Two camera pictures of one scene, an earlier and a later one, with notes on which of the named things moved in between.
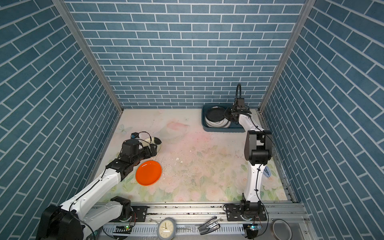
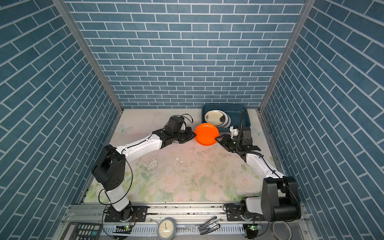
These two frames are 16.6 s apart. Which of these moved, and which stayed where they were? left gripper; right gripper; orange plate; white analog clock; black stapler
Moved: left gripper; right gripper; orange plate
Stayed: white analog clock; black stapler
